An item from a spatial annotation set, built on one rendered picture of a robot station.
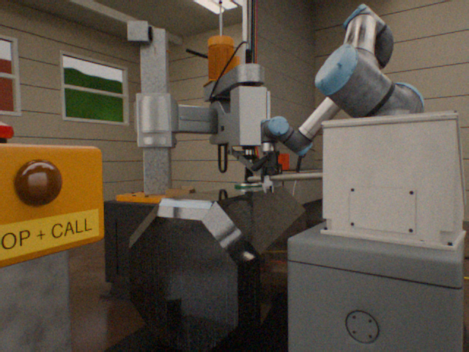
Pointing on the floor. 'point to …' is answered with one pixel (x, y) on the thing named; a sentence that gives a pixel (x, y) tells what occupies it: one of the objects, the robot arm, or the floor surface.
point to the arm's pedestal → (372, 295)
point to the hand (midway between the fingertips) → (267, 191)
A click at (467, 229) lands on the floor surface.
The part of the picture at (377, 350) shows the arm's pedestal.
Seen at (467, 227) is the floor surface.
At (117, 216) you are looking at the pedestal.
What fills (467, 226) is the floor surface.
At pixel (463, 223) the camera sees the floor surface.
